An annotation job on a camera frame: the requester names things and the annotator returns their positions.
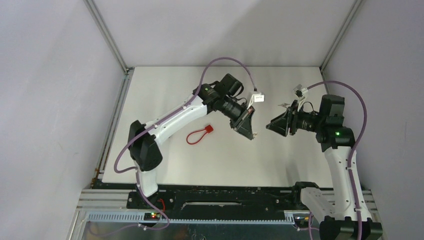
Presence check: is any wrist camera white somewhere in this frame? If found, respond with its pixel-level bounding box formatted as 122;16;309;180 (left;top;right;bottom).
246;91;265;109
293;84;309;112

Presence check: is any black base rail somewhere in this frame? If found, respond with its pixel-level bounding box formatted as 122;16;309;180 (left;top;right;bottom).
125;180;324;222

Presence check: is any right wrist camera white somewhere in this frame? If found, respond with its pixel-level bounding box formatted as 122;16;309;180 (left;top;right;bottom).
293;84;309;112

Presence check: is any red cable lock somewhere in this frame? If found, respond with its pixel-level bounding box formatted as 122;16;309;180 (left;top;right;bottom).
185;124;214;145

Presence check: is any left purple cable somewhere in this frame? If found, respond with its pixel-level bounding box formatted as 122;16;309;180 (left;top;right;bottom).
113;57;259;231

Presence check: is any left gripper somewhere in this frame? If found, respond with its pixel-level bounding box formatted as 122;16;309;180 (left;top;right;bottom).
219;96;255;140

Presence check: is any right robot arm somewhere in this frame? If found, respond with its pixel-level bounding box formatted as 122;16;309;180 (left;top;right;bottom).
266;94;383;240

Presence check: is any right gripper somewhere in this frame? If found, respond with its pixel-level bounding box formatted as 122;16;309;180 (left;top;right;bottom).
266;100;325;137

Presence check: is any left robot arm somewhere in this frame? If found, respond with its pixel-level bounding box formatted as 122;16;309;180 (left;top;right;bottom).
128;73;265;208

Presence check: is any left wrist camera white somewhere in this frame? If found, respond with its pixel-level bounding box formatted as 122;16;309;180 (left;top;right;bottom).
246;91;265;109

